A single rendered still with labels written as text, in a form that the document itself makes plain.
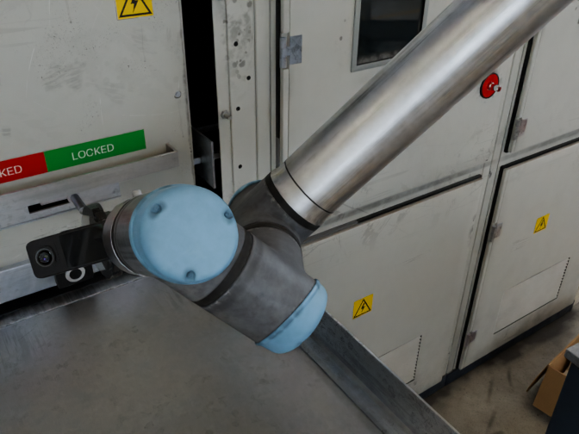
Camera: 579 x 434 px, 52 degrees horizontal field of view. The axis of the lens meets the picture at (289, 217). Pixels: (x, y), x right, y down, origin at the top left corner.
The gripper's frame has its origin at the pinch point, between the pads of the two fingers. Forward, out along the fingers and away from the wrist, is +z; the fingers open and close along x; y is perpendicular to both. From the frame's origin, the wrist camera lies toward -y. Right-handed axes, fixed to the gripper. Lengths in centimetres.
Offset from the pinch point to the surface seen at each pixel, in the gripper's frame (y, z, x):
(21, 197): -5.8, 7.4, 8.8
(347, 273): 56, 24, -26
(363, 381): 26.6, -18.1, -29.5
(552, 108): 122, 11, -3
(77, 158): 3.9, 9.8, 12.6
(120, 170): 9.1, 7.3, 8.9
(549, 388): 120, 32, -86
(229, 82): 29.3, 1.6, 18.2
